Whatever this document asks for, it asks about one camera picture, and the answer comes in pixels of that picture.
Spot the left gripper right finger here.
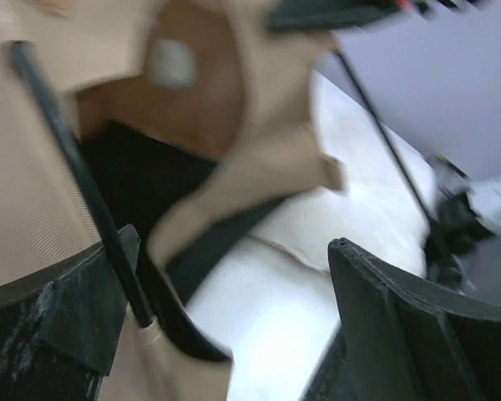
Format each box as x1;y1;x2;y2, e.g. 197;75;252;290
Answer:
328;238;501;400

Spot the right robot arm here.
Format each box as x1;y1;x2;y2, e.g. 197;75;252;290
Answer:
268;0;496;288

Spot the white fluffy pillow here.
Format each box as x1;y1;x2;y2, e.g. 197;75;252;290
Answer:
187;74;428;400

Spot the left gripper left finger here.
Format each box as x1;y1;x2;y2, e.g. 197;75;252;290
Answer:
0;244;127;400

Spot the beige pet tent fabric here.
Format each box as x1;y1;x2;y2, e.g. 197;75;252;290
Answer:
0;1;343;400

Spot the white pompom toy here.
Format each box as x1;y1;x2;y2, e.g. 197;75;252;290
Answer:
146;38;197;90

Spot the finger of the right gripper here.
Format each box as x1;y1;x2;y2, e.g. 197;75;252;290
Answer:
267;0;401;30

